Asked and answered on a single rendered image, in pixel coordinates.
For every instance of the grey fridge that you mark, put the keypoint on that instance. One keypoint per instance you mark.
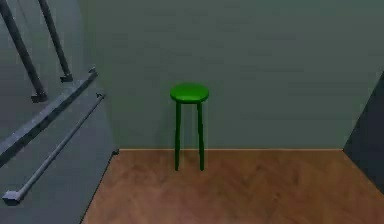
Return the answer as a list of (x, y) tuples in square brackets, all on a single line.
[(83, 140)]

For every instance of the green round stool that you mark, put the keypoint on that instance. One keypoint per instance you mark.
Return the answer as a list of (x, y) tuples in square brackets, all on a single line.
[(189, 92)]

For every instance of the dark grey cupboard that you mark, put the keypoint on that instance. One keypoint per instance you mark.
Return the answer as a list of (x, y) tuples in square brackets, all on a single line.
[(368, 143)]

